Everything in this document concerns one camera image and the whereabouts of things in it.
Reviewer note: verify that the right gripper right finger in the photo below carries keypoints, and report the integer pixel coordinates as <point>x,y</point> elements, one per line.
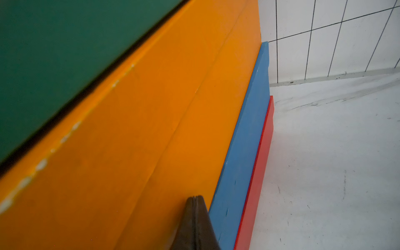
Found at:
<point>204,236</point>

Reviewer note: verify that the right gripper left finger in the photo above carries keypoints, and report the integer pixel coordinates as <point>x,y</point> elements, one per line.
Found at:
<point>184,238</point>

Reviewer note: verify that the blue shoebox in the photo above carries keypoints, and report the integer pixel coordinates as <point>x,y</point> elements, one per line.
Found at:
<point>231,191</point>

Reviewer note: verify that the orange shoebox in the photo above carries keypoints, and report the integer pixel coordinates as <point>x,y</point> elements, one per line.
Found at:
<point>76,185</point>

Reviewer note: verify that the green shoebox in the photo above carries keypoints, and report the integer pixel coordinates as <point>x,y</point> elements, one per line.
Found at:
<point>52,50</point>

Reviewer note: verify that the red shoebox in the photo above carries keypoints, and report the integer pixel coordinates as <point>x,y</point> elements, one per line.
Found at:
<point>247,222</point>

